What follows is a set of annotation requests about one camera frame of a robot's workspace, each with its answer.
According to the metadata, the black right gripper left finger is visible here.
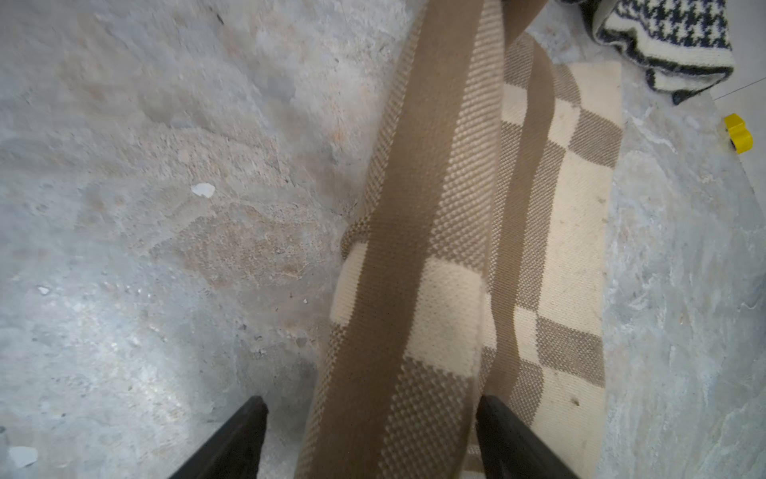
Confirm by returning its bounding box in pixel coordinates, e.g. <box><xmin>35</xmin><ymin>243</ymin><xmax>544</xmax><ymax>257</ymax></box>
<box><xmin>170</xmin><ymin>396</ymin><xmax>268</xmax><ymax>479</ymax></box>

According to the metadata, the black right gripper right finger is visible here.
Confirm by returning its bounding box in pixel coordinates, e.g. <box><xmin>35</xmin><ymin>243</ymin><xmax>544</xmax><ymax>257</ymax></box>
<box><xmin>476</xmin><ymin>395</ymin><xmax>578</xmax><ymax>479</ymax></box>

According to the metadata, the beige plaid scarf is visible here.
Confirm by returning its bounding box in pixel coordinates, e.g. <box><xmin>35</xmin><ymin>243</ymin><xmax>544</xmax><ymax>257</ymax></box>
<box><xmin>295</xmin><ymin>1</ymin><xmax>622</xmax><ymax>478</ymax></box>

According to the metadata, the black white houndstooth scarf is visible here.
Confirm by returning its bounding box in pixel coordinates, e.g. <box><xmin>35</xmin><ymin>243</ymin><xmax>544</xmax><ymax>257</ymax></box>
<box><xmin>575</xmin><ymin>0</ymin><xmax>735</xmax><ymax>105</ymax></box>

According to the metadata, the small yellow object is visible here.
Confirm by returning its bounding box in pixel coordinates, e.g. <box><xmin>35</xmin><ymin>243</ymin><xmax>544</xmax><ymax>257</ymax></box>
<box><xmin>724</xmin><ymin>114</ymin><xmax>754</xmax><ymax>155</ymax></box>

